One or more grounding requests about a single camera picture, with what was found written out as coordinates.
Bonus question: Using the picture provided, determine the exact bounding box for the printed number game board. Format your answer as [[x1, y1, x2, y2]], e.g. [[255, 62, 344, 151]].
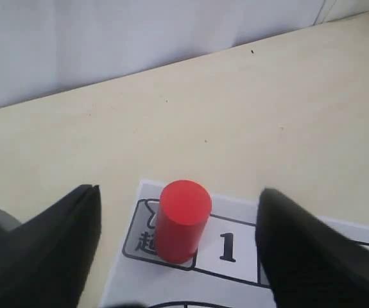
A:
[[99, 175, 369, 308]]

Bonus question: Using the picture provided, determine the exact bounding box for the red cylinder game piece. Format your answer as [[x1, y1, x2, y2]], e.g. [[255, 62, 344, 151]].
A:
[[154, 180, 212, 264]]

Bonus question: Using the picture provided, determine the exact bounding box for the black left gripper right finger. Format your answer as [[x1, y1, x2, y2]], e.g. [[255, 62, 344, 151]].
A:
[[255, 188, 369, 307]]

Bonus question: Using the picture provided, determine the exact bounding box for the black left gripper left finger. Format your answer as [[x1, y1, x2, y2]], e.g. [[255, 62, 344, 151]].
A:
[[0, 185, 101, 307]]

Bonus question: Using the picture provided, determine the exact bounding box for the white curtain backdrop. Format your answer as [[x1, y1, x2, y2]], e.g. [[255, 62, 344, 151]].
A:
[[0, 1, 369, 108]]

